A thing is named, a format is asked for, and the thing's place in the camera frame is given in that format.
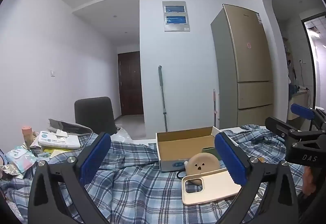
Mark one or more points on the beige phone case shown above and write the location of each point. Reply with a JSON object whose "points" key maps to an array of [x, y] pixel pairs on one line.
{"points": [[219, 188]]}

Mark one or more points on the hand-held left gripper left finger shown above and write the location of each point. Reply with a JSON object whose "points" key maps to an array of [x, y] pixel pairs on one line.
{"points": [[95, 157]]}

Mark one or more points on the black chair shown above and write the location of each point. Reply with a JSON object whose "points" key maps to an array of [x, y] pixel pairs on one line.
{"points": [[94, 114]]}

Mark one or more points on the pink bottle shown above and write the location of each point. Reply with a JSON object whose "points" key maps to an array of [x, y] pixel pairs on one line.
{"points": [[27, 137]]}

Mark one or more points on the yellow papers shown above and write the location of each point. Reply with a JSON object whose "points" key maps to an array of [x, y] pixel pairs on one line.
{"points": [[57, 151]]}

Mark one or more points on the black door frame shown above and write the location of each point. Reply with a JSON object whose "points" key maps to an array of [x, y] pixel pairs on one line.
{"points": [[311, 60]]}

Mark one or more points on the blue cloth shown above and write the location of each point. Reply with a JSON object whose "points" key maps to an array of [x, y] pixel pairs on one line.
{"points": [[295, 90]]}

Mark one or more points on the cardboard box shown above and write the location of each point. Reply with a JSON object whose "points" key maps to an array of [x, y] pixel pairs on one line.
{"points": [[183, 143]]}

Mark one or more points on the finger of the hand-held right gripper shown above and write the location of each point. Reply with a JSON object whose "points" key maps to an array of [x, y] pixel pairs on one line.
{"points": [[301, 110], [279, 127]]}

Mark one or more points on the clear plastic bag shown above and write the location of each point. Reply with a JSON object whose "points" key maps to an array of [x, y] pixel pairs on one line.
{"points": [[123, 134]]}

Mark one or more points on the dark brown door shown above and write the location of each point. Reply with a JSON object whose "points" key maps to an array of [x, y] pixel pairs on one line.
{"points": [[131, 83]]}

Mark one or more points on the grey electrical panel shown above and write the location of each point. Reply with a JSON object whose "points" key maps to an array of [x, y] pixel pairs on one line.
{"points": [[176, 16]]}

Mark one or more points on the grey bag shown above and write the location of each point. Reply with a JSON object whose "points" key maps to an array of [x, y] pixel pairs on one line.
{"points": [[68, 127]]}

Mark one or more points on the pastel tissue packet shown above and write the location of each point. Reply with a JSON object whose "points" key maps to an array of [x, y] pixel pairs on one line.
{"points": [[19, 160]]}

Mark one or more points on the blue plaid blanket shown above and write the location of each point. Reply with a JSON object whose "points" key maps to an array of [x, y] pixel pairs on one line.
{"points": [[142, 188]]}

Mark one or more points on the gold refrigerator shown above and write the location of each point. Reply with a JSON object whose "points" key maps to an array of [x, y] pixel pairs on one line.
{"points": [[244, 60]]}

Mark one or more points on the silver foil packet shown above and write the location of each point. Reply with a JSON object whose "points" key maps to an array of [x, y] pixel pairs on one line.
{"points": [[6, 171]]}

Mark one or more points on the white flat box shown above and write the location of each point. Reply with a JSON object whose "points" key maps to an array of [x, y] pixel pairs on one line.
{"points": [[58, 141]]}

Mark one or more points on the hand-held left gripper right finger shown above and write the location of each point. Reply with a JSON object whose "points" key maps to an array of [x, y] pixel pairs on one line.
{"points": [[229, 160]]}

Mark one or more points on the green card wallet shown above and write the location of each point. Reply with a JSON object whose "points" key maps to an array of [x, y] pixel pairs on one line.
{"points": [[208, 151]]}

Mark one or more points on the person's right hand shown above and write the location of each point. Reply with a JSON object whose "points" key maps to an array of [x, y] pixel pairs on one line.
{"points": [[310, 182]]}

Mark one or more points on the brown cardboard carton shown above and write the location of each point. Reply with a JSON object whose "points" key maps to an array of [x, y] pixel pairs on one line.
{"points": [[298, 106]]}

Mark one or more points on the round beige plush cushion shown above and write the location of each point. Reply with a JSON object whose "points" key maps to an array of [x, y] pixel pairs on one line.
{"points": [[203, 165]]}

